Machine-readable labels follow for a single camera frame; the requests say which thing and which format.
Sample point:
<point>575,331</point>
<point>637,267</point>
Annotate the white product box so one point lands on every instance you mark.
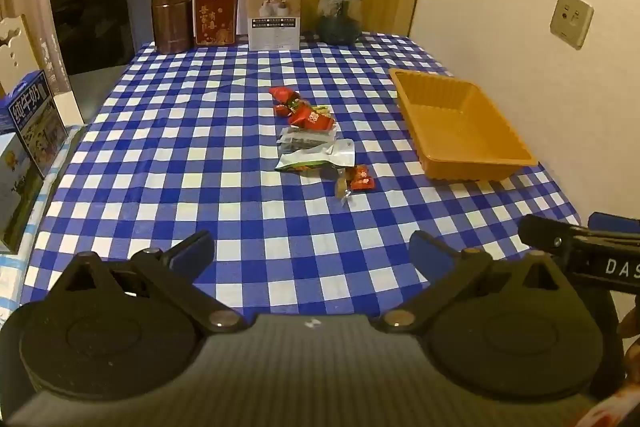
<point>275,14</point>

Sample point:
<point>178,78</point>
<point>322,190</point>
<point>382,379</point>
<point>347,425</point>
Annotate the brown tin canister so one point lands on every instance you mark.
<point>172,17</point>

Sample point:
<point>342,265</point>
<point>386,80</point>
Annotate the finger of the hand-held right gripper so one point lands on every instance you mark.
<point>545,234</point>
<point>615,223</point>

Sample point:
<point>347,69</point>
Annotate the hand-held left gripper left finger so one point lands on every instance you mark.
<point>192,253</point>

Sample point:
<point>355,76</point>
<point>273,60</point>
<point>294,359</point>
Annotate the person's right hand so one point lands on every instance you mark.
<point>631,322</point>

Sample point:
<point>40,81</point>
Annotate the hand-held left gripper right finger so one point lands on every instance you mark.
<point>430,253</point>

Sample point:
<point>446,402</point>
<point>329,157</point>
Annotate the blue white checkered tablecloth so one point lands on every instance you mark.
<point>200,167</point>

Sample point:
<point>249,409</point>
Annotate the black gift box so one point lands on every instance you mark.
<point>95,17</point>

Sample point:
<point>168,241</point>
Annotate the orange plastic tray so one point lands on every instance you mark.
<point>460,127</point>

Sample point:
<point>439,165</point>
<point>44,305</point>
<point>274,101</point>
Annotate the large beige wall socket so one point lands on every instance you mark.
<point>571,19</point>

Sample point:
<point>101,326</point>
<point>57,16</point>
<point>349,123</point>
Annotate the white chair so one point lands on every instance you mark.
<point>17,52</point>

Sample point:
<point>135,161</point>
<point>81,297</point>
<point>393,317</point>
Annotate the yellow clear candy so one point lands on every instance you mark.
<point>342,188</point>

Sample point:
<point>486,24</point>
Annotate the blue milk carton box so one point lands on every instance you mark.
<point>35,122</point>

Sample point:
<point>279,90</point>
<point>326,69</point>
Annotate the blue picture box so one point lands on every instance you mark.
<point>15,192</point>

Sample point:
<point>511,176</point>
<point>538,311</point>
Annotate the red tin box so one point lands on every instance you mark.
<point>215,17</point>

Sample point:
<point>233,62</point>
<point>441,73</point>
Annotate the round glass jar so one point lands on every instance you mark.
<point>340,14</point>

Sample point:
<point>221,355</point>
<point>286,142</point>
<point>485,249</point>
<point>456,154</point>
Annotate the red white cloth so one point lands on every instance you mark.
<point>612,412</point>

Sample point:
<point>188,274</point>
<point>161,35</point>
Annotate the colourful candy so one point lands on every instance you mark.
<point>322,109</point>

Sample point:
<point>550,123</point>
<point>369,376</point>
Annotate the small red candy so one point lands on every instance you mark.
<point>281,109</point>
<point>362,179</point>

